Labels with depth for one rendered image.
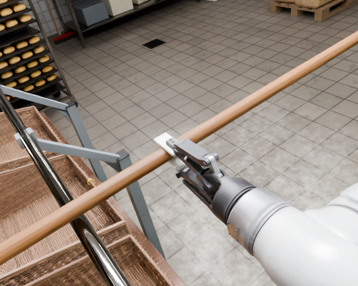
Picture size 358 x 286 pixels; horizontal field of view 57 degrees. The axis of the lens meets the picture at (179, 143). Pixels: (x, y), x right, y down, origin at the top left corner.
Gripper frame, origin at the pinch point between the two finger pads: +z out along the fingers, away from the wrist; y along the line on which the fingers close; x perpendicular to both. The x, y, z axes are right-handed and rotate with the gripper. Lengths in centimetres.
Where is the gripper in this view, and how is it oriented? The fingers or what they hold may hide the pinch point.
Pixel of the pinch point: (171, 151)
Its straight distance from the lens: 64.6
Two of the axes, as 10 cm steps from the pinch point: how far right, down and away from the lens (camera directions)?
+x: 8.0, -4.7, 3.7
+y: 1.7, 7.7, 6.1
